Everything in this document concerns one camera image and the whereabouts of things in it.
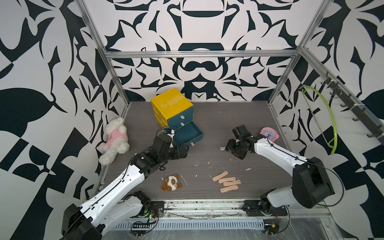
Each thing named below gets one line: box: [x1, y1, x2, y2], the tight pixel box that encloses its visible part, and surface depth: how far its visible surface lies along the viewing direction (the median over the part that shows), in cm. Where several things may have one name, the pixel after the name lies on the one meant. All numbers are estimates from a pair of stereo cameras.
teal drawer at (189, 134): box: [174, 120, 204, 147], surface depth 98 cm
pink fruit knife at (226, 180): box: [218, 177, 236, 184], surface depth 85 cm
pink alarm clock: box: [259, 126, 280, 143], surface depth 101 cm
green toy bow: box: [299, 85, 338, 155], surface depth 71 cm
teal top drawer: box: [167, 105, 195, 130], surface depth 89 cm
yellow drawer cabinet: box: [151, 87, 194, 129], surface depth 91 cm
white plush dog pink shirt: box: [98, 117, 130, 166], surface depth 91 cm
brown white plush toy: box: [161, 173, 183, 192], surface depth 82 cm
